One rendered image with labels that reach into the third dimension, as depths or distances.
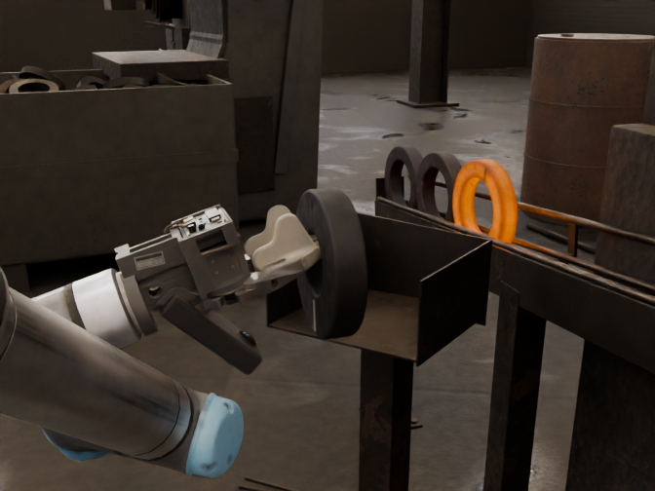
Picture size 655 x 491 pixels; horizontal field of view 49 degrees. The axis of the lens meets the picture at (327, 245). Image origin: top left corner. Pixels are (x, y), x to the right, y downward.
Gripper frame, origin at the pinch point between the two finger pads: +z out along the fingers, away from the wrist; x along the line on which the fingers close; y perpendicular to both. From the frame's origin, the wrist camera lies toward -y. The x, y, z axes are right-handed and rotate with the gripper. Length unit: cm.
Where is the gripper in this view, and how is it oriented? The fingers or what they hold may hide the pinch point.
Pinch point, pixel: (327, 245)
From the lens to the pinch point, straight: 74.2
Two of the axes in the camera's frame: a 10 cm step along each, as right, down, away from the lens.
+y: -2.8, -8.9, -3.7
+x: -3.0, -2.8, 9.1
